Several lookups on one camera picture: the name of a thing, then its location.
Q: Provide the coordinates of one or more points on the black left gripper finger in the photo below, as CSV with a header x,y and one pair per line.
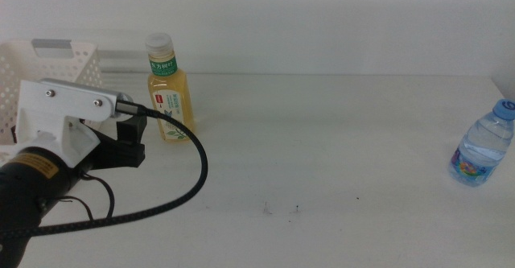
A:
x,y
133,131

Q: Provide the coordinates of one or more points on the yellow tea bottle white cap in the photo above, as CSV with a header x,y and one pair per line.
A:
x,y
171,95

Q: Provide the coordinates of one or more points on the clear water bottle blue cap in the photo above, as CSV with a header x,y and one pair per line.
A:
x,y
480,147

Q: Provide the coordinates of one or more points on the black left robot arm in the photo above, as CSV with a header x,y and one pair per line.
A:
x,y
20,195

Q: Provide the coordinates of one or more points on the white perforated plastic basket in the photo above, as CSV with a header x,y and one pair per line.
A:
x,y
76,64

